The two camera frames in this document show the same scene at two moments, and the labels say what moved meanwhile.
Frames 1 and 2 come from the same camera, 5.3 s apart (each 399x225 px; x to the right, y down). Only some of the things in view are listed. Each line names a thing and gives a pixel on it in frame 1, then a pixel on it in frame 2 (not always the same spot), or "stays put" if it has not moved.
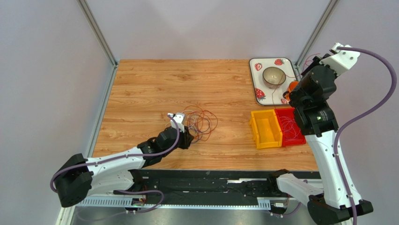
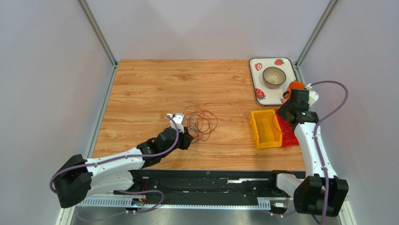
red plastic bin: (292, 134) stays put
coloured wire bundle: (201, 123) stays put
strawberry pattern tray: (271, 77) stays put
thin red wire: (293, 77) -> (273, 125)
